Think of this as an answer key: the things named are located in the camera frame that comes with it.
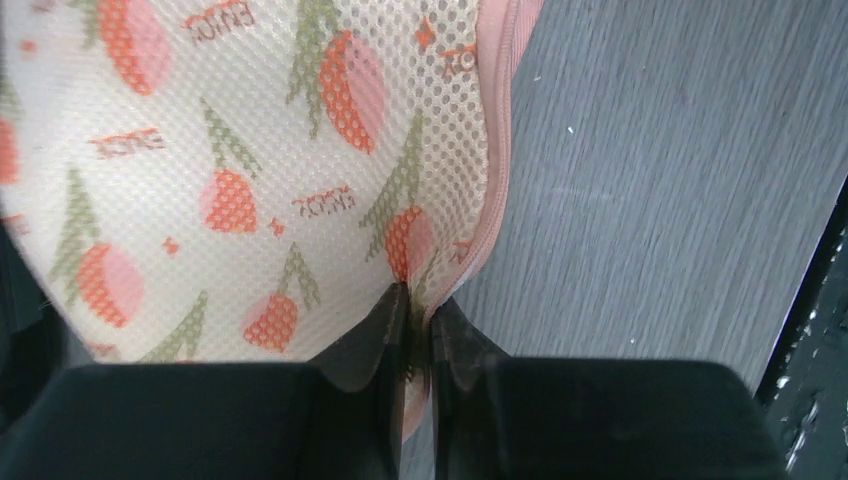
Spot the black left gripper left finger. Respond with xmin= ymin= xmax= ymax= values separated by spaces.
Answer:
xmin=1 ymin=283 xmax=410 ymax=479

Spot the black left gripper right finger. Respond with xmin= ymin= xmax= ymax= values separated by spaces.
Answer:
xmin=431 ymin=301 xmax=787 ymax=479

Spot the floral mesh laundry bag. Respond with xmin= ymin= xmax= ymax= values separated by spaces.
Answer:
xmin=1 ymin=1 xmax=542 ymax=436

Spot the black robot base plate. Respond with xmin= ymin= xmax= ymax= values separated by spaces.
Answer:
xmin=756 ymin=190 xmax=847 ymax=479

